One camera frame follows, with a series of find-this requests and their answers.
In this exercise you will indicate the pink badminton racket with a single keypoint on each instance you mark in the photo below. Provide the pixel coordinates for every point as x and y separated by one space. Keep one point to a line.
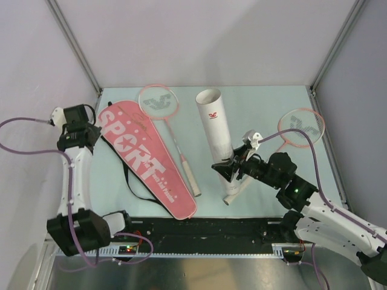
159 102
301 128

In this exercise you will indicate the pink racket cover bag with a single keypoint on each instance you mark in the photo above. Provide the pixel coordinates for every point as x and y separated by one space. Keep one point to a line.
133 137

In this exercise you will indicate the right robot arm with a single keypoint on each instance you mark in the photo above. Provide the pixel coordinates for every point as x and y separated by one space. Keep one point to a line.
311 216

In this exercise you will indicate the left aluminium frame post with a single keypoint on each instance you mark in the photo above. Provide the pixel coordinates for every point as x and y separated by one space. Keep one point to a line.
70 37

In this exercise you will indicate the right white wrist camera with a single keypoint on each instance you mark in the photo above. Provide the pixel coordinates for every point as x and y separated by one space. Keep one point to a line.
251 140

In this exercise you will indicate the aluminium frame post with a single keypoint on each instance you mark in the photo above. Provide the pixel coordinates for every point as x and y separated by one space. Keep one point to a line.
70 37
339 41

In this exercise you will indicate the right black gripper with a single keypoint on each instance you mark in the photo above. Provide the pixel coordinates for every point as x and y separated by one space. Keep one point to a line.
242 152

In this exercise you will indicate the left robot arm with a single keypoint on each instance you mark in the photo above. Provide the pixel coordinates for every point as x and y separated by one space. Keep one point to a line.
77 228

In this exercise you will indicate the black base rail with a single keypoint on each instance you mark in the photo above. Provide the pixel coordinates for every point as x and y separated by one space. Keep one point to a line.
219 234

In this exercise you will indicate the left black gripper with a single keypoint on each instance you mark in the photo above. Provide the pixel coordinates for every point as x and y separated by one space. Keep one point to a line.
97 130

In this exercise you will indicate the translucent shuttlecock tube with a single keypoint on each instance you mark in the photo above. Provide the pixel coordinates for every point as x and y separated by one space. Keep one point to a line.
213 116

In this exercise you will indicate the right aluminium frame post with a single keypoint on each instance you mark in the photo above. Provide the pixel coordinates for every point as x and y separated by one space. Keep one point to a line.
339 41

